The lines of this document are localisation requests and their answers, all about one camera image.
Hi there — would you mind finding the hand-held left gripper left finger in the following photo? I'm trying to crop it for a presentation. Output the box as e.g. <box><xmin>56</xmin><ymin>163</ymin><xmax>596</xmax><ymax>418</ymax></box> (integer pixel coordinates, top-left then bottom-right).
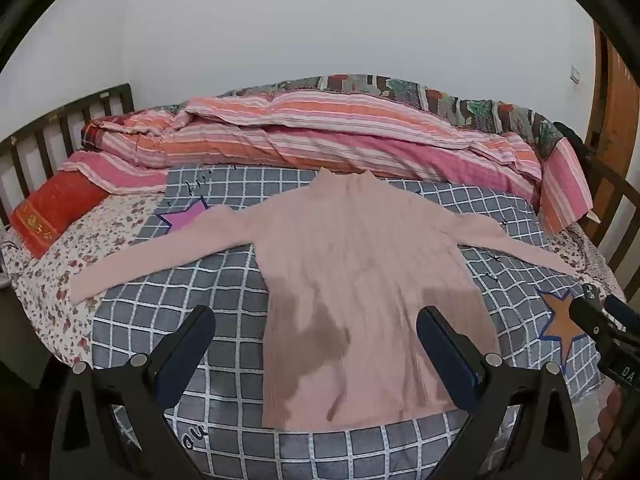
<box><xmin>50</xmin><ymin>305</ymin><xmax>217</xmax><ymax>480</ymax></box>

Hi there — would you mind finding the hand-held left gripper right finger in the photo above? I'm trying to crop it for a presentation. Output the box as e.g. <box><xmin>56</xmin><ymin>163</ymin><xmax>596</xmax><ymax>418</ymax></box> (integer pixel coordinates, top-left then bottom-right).
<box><xmin>416</xmin><ymin>306</ymin><xmax>583</xmax><ymax>480</ymax></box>

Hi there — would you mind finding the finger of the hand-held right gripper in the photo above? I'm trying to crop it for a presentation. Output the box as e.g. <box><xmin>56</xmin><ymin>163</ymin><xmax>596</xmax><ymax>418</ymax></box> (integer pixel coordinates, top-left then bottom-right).
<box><xmin>569</xmin><ymin>282</ymin><xmax>608</xmax><ymax>346</ymax></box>

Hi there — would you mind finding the pink knit sweater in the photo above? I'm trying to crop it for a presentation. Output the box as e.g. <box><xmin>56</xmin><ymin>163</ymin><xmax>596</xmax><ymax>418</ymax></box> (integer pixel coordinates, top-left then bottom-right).
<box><xmin>69</xmin><ymin>167</ymin><xmax>576</xmax><ymax>433</ymax></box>

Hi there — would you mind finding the grey checked star blanket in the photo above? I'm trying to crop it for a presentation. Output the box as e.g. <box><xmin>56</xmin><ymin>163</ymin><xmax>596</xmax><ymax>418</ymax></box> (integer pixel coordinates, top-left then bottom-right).
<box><xmin>90</xmin><ymin>162</ymin><xmax>608</xmax><ymax>480</ymax></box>

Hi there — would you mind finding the floral bedsheet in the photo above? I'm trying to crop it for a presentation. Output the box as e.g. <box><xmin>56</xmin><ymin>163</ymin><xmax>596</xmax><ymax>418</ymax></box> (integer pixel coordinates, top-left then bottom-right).
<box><xmin>0</xmin><ymin>190</ymin><xmax>628</xmax><ymax>368</ymax></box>

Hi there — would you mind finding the dark cloth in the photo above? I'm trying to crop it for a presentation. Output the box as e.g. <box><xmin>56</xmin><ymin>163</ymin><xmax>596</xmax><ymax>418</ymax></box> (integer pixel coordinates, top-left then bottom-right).
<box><xmin>552</xmin><ymin>121</ymin><xmax>587</xmax><ymax>161</ymax></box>

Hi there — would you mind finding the red pillow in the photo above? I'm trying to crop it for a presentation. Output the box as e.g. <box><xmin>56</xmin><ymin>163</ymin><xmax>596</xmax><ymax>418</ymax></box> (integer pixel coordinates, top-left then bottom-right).
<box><xmin>10</xmin><ymin>170</ymin><xmax>108</xmax><ymax>260</ymax></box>

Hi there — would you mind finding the brown wooden door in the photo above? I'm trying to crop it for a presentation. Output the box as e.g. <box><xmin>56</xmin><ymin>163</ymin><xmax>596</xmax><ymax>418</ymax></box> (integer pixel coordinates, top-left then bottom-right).
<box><xmin>585</xmin><ymin>20</ymin><xmax>640</xmax><ymax>166</ymax></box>

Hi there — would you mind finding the green red patterned blanket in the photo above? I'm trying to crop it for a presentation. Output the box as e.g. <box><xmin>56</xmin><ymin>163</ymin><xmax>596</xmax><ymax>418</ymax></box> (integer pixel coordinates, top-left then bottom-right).
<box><xmin>220</xmin><ymin>74</ymin><xmax>566</xmax><ymax>161</ymax></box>

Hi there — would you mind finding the pink orange striped quilt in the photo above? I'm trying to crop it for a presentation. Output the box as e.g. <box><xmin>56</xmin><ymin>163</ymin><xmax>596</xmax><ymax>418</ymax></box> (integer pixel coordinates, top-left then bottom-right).
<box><xmin>60</xmin><ymin>91</ymin><xmax>593</xmax><ymax>233</ymax></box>

